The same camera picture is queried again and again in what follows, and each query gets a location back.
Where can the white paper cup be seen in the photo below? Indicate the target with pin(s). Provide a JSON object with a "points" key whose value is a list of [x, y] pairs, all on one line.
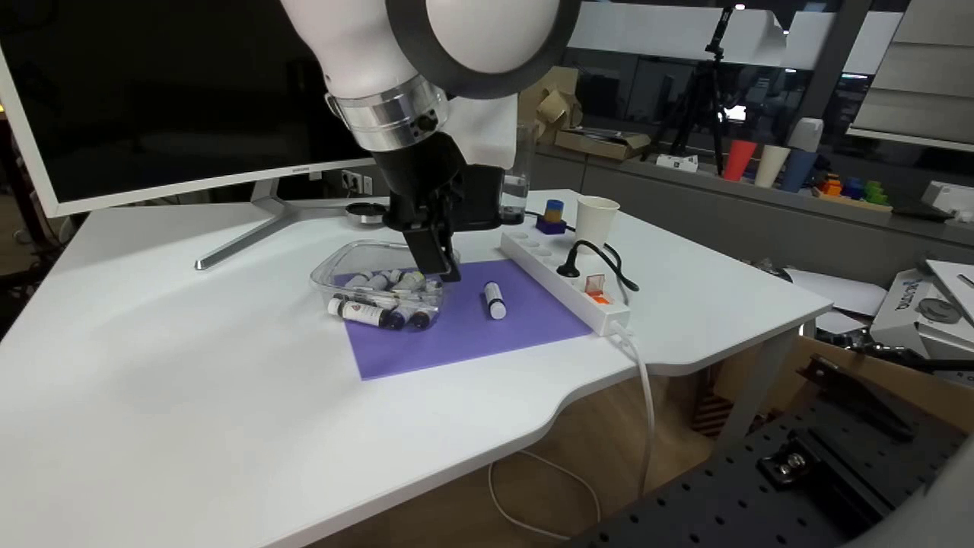
{"points": [[597, 216]]}

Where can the blue plastic cup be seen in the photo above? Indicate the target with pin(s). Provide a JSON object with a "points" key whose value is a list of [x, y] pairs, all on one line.
{"points": [[800, 171]]}

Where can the white monitor stand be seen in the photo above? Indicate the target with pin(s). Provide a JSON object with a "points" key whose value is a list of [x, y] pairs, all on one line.
{"points": [[247, 232]]}

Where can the tall black tripod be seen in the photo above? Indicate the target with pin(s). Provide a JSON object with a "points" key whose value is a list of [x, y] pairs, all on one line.
{"points": [[722, 79]]}

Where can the single battery on mat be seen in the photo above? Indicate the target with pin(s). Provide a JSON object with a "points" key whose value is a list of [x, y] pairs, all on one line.
{"points": [[493, 301]]}

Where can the small dark round dish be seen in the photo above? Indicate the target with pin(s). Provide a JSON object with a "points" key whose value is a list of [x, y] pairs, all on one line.
{"points": [[365, 210]]}

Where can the black perforated mounting board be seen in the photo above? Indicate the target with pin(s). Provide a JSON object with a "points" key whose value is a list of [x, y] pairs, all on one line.
{"points": [[803, 475]]}

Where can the purple mat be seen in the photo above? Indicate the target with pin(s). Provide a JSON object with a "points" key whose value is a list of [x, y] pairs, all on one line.
{"points": [[476, 339]]}

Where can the cream plastic cup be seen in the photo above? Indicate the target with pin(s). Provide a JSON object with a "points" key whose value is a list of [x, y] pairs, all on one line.
{"points": [[772, 164]]}

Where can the brown cardboard box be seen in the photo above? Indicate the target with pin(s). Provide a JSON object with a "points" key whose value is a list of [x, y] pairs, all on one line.
{"points": [[553, 108]]}

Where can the stack of white papers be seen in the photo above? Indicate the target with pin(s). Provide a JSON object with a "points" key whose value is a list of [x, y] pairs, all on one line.
{"points": [[929, 305]]}

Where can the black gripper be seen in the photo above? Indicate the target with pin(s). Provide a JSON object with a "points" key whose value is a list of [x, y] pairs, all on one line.
{"points": [[437, 185]]}

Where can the clear plastic container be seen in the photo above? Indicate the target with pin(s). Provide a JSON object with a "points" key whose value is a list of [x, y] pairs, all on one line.
{"points": [[351, 278]]}

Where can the large white-framed monitor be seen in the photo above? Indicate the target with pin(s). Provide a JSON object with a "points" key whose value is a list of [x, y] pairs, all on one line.
{"points": [[152, 93]]}

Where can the white tube black band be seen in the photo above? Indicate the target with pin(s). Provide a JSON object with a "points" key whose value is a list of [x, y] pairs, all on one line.
{"points": [[361, 310], [417, 318]]}

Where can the red plastic cup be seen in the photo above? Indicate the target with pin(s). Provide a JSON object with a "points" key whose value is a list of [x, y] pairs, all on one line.
{"points": [[742, 160]]}

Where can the white power strip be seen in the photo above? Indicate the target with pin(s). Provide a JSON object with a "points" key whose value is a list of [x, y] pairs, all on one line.
{"points": [[553, 273]]}

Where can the grey cabinet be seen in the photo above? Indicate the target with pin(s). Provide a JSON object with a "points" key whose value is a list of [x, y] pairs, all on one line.
{"points": [[732, 216]]}

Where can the grey table leg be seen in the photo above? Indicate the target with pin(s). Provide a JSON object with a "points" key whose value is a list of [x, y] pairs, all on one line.
{"points": [[757, 384]]}

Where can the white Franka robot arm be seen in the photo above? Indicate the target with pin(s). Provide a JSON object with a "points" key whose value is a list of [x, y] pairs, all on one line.
{"points": [[345, 45]]}

